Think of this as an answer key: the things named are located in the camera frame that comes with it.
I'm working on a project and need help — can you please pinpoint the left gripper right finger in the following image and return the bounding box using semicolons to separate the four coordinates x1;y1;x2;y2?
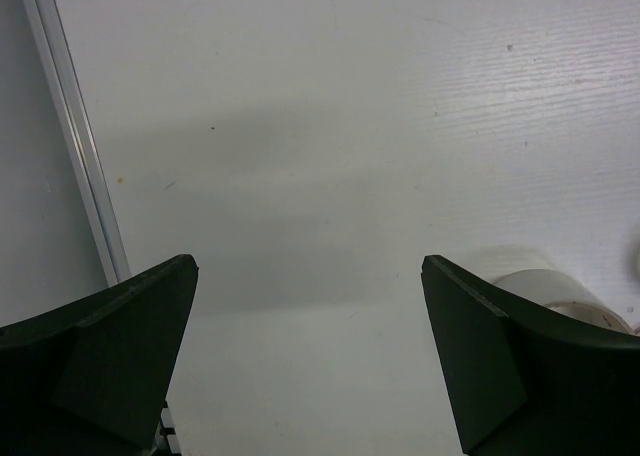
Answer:
421;255;639;455

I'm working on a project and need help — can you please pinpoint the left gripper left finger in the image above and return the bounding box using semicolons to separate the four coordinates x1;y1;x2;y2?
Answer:
1;254;198;455

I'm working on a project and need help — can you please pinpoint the large clear tape roll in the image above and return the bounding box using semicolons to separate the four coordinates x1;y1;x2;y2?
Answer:
495;269;635;335

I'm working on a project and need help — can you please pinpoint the aluminium table edge rail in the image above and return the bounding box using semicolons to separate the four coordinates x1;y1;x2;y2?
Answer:
23;0;131;286

